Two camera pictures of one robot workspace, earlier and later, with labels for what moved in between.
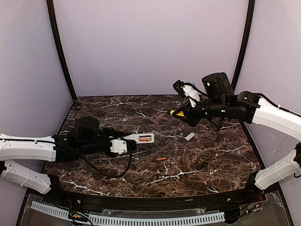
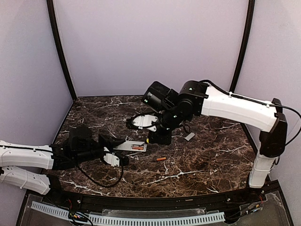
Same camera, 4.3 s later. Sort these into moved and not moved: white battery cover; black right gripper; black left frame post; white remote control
Moved: black right gripper; white remote control
Not moved: white battery cover; black left frame post
